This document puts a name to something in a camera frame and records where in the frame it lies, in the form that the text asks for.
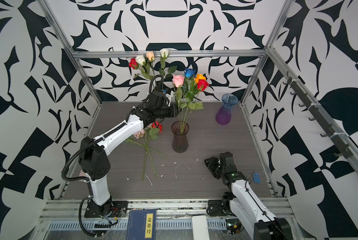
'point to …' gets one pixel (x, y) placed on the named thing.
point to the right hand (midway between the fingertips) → (206, 161)
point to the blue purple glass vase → (224, 113)
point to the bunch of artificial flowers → (152, 132)
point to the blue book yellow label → (141, 224)
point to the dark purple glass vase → (180, 142)
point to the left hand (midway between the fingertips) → (182, 105)
